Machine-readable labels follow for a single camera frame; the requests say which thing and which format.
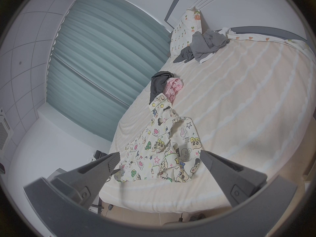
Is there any pink garment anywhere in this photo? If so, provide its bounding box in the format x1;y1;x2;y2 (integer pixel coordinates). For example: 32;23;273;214
165;77;184;104

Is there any white printed pyjama top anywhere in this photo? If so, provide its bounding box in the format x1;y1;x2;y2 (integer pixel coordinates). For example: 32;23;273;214
114;92;203;184

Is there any black garment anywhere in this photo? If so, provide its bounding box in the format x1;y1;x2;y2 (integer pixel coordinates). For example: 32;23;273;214
149;71;176;104

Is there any bed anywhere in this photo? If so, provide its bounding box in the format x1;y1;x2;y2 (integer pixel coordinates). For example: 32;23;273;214
99;0;316;213

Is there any dark grey garment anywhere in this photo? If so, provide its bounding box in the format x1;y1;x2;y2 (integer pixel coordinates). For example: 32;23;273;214
173;45;196;64

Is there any ceiling air conditioner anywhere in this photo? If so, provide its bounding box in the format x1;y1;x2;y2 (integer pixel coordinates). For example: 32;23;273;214
0;107;12;150

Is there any white printed pillow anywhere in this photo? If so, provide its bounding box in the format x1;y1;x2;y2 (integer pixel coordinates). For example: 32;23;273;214
170;7;204;57

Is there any blue-green curtain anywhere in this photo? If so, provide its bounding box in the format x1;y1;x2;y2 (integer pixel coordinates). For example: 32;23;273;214
45;0;174;143

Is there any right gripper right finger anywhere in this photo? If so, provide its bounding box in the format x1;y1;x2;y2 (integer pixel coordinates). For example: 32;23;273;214
200;150;267;208

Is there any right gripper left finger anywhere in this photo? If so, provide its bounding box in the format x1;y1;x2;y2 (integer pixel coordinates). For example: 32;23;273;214
51;151;121;210

